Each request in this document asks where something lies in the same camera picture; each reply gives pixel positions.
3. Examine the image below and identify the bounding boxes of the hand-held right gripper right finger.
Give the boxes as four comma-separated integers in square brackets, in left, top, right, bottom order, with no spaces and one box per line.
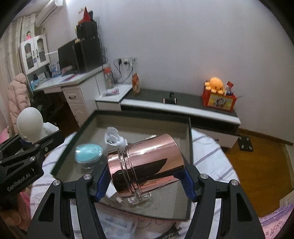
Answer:
[173,154,265,239]

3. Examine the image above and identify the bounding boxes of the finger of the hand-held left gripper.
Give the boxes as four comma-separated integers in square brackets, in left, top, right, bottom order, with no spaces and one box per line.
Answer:
[0,130,65,170]
[0,134,32,157]

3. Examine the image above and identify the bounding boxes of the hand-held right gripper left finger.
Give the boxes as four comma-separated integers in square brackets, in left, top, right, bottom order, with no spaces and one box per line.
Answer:
[30,164,113,239]

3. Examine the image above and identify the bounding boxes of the white egg-shaped object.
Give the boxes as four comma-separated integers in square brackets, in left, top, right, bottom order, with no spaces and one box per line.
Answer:
[17,107,44,142]

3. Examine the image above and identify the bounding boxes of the teal round case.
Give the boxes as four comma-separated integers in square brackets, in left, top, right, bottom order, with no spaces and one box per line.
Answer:
[75,143,104,165]

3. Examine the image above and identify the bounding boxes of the clear glass bottle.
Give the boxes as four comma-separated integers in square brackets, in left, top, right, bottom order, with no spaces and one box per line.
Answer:
[116,190,153,207]

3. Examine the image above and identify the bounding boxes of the white plug adapter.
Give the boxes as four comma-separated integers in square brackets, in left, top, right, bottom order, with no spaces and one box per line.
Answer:
[104,126,128,147]

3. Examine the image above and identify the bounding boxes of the rose gold metal canister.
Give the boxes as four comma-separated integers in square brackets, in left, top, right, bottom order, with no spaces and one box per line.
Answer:
[107,133,185,199]

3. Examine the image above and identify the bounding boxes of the black and pink storage box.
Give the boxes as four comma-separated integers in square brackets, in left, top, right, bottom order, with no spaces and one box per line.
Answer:
[51,110,196,222]

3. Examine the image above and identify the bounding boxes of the striped white tablecloth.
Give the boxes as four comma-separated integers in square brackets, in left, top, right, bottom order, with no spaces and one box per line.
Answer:
[30,127,238,239]

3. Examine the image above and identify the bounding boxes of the black office chair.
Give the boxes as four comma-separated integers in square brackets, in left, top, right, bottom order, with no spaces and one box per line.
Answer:
[30,94,63,125]

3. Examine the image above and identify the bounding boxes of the clear plastic floss box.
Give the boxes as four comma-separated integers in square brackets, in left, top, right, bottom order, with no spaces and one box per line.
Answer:
[96,206,139,239]

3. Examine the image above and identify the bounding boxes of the pink puffer jacket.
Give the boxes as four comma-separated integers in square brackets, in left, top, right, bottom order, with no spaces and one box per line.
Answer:
[8,73,32,138]

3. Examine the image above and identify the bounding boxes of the black hair clip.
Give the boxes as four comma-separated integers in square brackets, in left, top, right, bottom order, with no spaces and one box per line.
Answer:
[158,222,184,239]

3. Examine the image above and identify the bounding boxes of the white desk with drawers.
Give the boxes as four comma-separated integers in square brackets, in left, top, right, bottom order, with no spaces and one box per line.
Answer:
[32,67,109,128]

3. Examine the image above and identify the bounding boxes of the black bathroom scale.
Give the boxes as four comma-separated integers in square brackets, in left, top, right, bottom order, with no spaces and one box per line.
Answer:
[238,135,255,152]

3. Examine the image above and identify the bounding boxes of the blue white box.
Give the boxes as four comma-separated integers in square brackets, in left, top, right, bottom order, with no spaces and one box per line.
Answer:
[51,62,61,78]

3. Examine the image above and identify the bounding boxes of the papers on side cabinet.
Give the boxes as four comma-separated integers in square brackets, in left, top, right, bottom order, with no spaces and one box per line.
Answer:
[102,88,120,97]

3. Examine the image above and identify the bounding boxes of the white curtain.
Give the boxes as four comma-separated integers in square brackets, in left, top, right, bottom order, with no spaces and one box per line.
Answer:
[0,18,26,129]

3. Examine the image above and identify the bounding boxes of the orange printed box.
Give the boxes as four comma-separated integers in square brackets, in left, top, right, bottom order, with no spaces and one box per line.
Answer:
[202,88,238,113]

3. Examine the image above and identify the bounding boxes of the white glass-door cabinet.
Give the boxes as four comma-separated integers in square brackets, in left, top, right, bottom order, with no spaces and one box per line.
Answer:
[19,34,51,75]

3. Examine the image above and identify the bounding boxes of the red-lid clear bottle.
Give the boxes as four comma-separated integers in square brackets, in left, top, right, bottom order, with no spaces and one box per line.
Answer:
[103,67,114,89]

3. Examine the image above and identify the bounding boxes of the black computer monitor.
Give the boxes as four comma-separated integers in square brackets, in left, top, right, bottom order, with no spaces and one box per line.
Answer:
[57,40,79,74]

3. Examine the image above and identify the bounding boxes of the pink quilt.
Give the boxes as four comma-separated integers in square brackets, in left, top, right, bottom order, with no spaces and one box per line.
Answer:
[258,199,294,239]

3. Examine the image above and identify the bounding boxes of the black white low cabinet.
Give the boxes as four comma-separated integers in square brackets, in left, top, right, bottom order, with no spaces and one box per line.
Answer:
[95,84,241,150]

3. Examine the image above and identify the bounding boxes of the black computer tower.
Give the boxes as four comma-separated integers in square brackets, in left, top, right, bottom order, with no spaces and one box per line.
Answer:
[75,38,104,74]

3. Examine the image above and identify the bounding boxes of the orange octopus plush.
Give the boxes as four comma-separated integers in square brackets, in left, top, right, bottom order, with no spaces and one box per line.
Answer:
[204,77,225,94]

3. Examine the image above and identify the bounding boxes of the red white small packets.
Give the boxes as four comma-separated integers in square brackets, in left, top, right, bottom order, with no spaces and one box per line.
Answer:
[224,81,235,96]

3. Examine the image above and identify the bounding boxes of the orange snack bag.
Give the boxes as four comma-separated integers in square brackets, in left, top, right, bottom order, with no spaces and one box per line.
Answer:
[131,72,141,96]

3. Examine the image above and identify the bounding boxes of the white air conditioner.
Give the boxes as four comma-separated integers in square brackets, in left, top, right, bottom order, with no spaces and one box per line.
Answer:
[34,0,67,26]

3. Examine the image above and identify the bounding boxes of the red cone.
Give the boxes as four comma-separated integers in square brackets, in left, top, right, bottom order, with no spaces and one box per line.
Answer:
[78,7,93,24]

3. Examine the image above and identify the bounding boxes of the black power cable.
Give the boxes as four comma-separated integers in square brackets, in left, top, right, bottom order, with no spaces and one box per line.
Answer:
[112,60,134,83]

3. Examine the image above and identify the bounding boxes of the white wall socket strip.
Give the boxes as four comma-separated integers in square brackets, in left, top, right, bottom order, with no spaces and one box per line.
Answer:
[117,56,138,65]

